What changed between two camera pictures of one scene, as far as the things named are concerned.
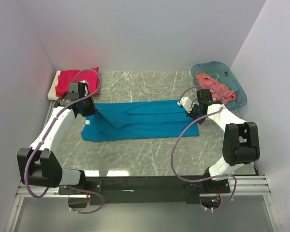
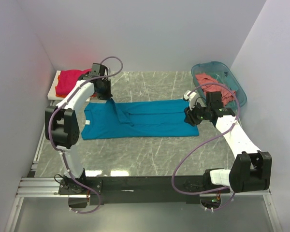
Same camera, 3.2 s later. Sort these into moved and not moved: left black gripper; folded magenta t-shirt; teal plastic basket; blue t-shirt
Moved: left black gripper
Not moved: teal plastic basket; folded magenta t-shirt; blue t-shirt
